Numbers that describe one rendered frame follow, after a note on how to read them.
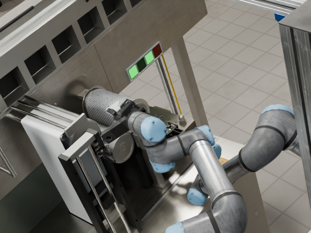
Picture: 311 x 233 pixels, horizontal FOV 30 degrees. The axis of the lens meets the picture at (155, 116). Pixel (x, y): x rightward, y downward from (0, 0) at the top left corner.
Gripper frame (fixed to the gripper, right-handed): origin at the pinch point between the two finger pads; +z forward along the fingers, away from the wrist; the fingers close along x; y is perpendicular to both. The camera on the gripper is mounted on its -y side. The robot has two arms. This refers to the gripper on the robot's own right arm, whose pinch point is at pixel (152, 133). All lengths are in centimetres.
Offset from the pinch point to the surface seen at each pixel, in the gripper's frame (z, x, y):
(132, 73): 29.4, -22.9, 9.2
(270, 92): 56, -154, -109
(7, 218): 30, 63, -5
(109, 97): 10.8, 6.2, 22.1
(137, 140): -5.5, 12.1, 8.7
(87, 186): -12.5, 44.6, 16.4
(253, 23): 122, -233, -109
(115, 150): -2.3, 21.5, 10.4
